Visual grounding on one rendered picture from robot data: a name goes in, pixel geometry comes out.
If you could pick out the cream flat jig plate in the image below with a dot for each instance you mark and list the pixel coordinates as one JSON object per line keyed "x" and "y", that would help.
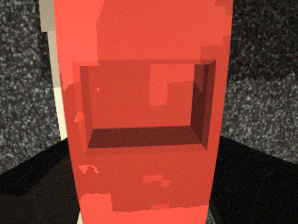
{"x": 47, "y": 19}

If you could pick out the red long block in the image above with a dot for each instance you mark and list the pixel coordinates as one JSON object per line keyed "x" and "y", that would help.
{"x": 144, "y": 84}

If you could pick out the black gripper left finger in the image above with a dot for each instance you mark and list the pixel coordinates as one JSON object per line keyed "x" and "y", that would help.
{"x": 41, "y": 190}

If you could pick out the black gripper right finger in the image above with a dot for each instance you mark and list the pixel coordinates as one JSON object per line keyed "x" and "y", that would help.
{"x": 251, "y": 187}

